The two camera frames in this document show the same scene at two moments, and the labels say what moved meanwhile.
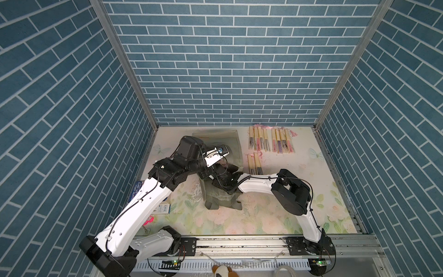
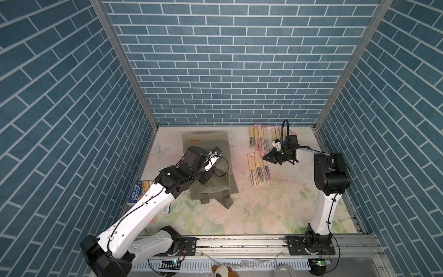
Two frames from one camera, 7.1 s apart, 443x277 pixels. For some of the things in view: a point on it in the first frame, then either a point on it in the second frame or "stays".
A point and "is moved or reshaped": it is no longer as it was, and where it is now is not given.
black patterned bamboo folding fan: (251, 138) stays
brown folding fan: (261, 135) stays
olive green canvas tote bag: (215, 196) is moved or reshaped
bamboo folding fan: (274, 139) stays
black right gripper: (216, 184) to (272, 156)
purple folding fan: (278, 133) stays
